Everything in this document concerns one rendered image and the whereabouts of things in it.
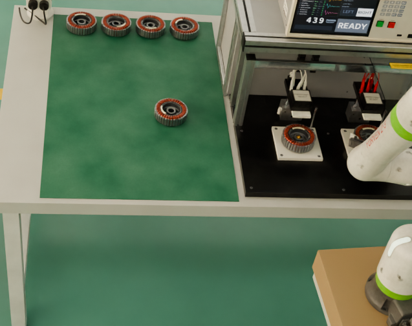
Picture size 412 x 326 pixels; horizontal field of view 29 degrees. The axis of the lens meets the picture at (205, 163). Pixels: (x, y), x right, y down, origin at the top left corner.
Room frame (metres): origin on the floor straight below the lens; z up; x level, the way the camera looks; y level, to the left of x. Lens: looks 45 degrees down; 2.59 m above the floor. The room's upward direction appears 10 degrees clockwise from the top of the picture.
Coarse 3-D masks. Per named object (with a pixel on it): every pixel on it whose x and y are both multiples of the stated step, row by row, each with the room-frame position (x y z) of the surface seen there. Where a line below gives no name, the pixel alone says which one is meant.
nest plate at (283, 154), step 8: (272, 128) 2.05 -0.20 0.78; (280, 128) 2.06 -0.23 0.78; (312, 128) 2.09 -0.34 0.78; (280, 136) 2.02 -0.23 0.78; (280, 144) 1.98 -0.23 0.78; (280, 152) 1.94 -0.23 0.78; (288, 152) 1.95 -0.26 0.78; (312, 152) 1.97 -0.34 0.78; (320, 152) 1.97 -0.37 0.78; (304, 160) 1.93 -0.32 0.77; (312, 160) 1.94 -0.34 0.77; (320, 160) 1.94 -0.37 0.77
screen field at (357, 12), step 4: (344, 8) 2.14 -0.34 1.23; (348, 8) 2.15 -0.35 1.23; (352, 8) 2.15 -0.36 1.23; (356, 8) 2.15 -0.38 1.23; (360, 8) 2.16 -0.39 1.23; (364, 8) 2.16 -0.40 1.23; (368, 8) 2.16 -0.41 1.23; (340, 12) 2.14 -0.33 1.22; (344, 12) 2.15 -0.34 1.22; (348, 12) 2.15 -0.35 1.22; (352, 12) 2.15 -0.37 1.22; (356, 12) 2.15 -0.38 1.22; (360, 12) 2.16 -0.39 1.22; (364, 12) 2.16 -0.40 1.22; (368, 12) 2.16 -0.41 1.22; (372, 12) 2.16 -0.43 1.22; (360, 16) 2.16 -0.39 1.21; (364, 16) 2.16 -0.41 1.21; (368, 16) 2.16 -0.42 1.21
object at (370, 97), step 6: (354, 84) 2.22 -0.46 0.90; (360, 84) 2.22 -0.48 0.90; (366, 84) 2.23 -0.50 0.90; (354, 90) 2.20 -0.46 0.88; (372, 90) 2.20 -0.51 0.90; (360, 96) 2.15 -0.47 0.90; (366, 96) 2.13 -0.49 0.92; (372, 96) 2.14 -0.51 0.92; (378, 96) 2.14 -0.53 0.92; (354, 102) 2.19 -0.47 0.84; (360, 102) 2.12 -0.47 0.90; (366, 102) 2.10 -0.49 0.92; (372, 102) 2.11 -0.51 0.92; (378, 102) 2.11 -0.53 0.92; (360, 108) 2.11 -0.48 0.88; (366, 108) 2.09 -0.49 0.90; (372, 108) 2.10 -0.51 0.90; (378, 108) 2.10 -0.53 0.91; (366, 114) 2.09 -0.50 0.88; (372, 114) 2.09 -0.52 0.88; (378, 114) 2.10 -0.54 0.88; (378, 120) 2.08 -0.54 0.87
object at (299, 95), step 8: (296, 80) 2.18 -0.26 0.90; (304, 80) 2.19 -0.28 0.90; (288, 88) 2.13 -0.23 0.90; (288, 96) 2.09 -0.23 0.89; (296, 96) 2.07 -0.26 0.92; (304, 96) 2.07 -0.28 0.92; (296, 104) 2.04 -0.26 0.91; (304, 104) 2.05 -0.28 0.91; (296, 112) 2.04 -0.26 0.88; (304, 112) 2.04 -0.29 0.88
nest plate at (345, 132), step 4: (344, 132) 2.09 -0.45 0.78; (348, 132) 2.10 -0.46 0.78; (352, 132) 2.10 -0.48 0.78; (344, 136) 2.07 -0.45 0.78; (348, 136) 2.07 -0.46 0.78; (344, 140) 2.05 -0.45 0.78; (348, 140) 2.06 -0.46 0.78; (344, 144) 2.04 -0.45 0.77; (348, 144) 2.04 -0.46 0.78; (348, 148) 2.02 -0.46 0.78; (352, 148) 2.02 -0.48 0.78; (348, 152) 2.00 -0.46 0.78
